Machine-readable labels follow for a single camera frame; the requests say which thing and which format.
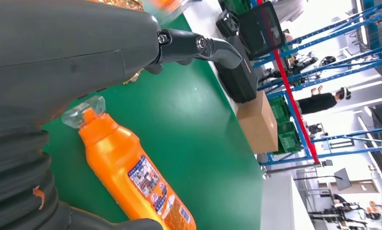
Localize red metal post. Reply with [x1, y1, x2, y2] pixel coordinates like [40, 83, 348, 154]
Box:
[256, 0, 320, 164]

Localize green crate stack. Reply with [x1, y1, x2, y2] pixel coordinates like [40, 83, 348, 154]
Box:
[268, 95, 302, 156]

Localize white table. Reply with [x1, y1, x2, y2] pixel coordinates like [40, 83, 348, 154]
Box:
[260, 175, 316, 230]
[183, 0, 242, 115]

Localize blue metal rack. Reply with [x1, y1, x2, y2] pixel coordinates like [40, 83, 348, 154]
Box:
[251, 0, 382, 167]

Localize grey monitor on stand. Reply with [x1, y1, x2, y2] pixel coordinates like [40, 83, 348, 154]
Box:
[294, 167, 353, 192]

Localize cardboard box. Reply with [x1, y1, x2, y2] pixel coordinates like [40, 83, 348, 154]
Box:
[236, 90, 278, 155]

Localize black screen device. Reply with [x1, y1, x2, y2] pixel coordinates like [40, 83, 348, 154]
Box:
[215, 0, 287, 61]

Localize green table board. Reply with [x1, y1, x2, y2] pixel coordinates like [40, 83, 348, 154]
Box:
[41, 12, 265, 230]

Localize orange detergent bottle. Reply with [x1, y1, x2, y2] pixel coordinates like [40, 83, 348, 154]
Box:
[61, 95, 197, 230]
[142, 0, 193, 25]

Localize yellow taped sheet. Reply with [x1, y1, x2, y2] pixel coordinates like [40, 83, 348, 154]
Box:
[93, 0, 144, 86]

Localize person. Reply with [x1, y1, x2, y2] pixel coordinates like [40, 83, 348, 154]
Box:
[297, 85, 352, 115]

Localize black zip case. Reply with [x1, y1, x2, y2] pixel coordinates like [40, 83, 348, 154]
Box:
[214, 33, 259, 104]

